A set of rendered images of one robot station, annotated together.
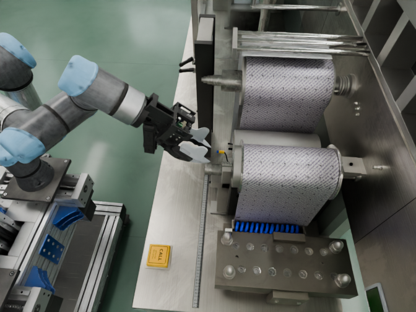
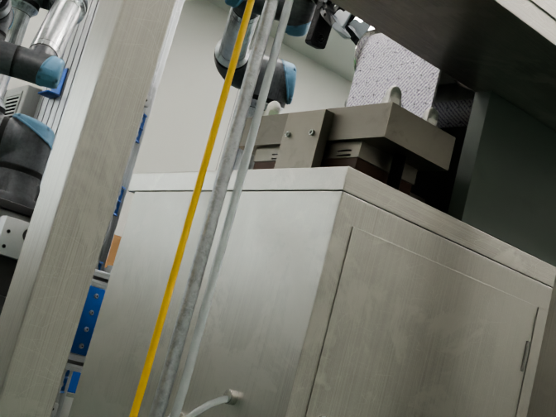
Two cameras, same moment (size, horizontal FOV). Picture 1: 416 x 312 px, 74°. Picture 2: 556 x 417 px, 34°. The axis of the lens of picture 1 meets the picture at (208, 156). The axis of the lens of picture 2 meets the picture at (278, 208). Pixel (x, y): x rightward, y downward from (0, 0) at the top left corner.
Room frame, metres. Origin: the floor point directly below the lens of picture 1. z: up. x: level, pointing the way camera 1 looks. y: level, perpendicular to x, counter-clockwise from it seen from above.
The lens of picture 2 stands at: (-0.89, -1.39, 0.55)
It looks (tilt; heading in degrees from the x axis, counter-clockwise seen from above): 11 degrees up; 49
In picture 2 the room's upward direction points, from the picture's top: 15 degrees clockwise
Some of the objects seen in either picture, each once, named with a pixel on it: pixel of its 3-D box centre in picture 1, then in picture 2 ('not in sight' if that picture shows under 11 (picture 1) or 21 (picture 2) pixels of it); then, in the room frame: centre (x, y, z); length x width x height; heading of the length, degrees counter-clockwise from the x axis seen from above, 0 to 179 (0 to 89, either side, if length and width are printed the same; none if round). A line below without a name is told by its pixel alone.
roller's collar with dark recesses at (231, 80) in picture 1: (231, 80); not in sight; (0.67, -0.07, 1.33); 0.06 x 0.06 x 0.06; 86
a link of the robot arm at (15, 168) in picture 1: (17, 154); not in sight; (0.65, 0.76, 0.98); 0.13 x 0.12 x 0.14; 145
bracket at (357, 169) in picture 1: (352, 166); not in sight; (0.40, -0.37, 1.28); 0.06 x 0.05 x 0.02; 86
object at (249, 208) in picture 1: (276, 211); (385, 110); (0.35, -0.20, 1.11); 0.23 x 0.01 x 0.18; 86
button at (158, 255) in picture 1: (158, 255); not in sight; (0.27, 0.17, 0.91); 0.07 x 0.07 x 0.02; 86
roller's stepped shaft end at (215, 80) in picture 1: (211, 80); not in sight; (0.67, -0.01, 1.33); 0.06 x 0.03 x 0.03; 86
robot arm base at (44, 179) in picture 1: (31, 171); not in sight; (0.64, 0.76, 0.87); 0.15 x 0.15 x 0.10
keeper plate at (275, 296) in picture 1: (286, 299); (302, 141); (0.13, -0.23, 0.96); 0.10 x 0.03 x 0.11; 86
